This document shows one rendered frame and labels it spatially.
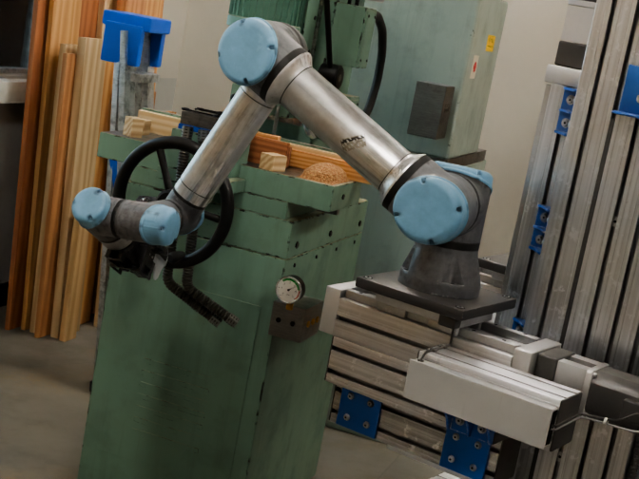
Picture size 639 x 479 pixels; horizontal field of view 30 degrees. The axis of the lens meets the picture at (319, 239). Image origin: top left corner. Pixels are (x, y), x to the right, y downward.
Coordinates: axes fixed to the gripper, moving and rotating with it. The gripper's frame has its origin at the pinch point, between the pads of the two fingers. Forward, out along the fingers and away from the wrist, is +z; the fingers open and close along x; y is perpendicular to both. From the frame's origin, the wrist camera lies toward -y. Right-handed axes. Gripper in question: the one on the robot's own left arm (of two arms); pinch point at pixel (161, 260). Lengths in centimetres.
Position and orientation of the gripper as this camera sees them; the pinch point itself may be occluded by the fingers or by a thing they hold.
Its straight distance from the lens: 257.0
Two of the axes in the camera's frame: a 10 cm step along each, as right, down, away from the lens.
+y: -2.7, 9.1, -3.1
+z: 2.5, 3.7, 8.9
